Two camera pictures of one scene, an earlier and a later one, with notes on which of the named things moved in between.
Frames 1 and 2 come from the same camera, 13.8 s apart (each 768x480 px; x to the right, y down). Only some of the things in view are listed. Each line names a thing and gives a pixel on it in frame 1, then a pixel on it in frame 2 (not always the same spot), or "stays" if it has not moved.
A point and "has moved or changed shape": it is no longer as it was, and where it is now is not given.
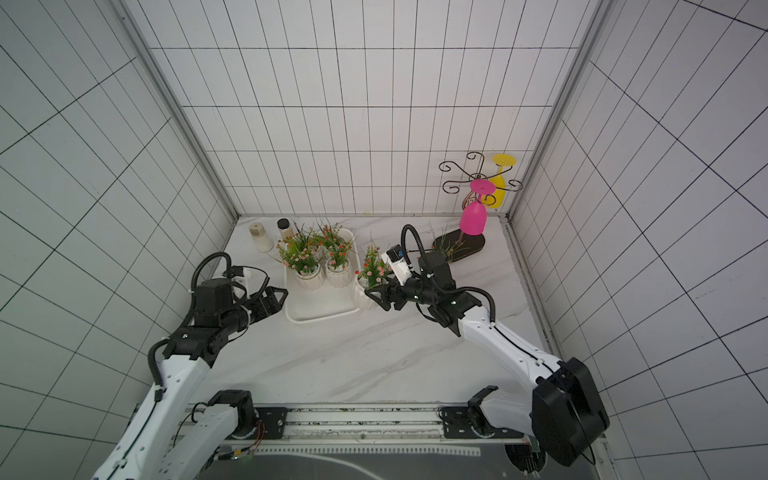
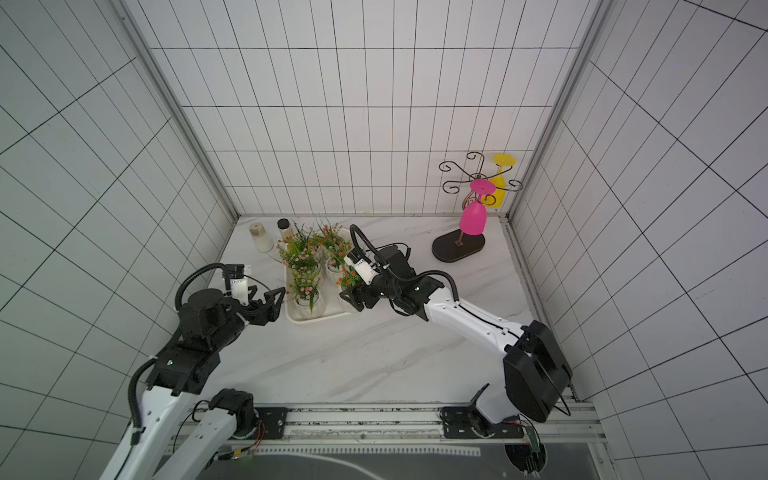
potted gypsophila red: [315, 236] stays
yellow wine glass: [496, 199] stays
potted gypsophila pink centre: [300, 253] stays
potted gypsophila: [373, 273] has moved or changed shape
